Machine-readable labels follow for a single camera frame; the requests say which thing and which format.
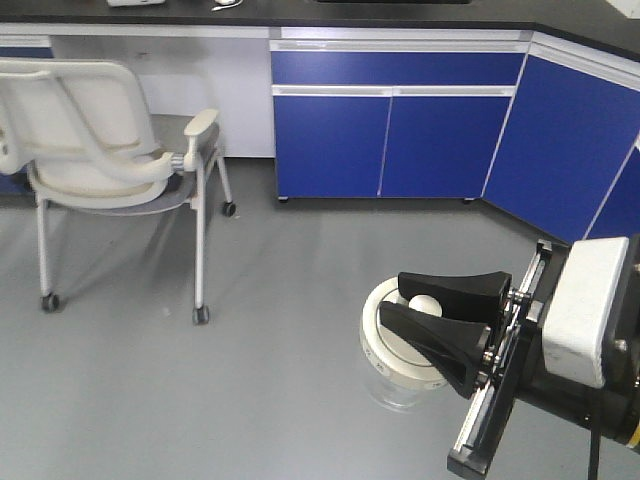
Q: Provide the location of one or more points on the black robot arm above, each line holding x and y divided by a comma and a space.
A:
609, 412

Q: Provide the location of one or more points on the blue corner cabinet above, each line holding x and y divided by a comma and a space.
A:
568, 158

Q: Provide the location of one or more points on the blue lab cabinet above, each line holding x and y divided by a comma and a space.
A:
394, 116

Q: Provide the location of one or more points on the white office chair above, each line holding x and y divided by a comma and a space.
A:
82, 132

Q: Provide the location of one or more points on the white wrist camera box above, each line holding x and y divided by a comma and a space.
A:
574, 327

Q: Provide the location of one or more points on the glass jar with white lid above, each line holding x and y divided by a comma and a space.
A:
399, 377

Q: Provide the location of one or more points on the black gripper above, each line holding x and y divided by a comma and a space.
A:
455, 343

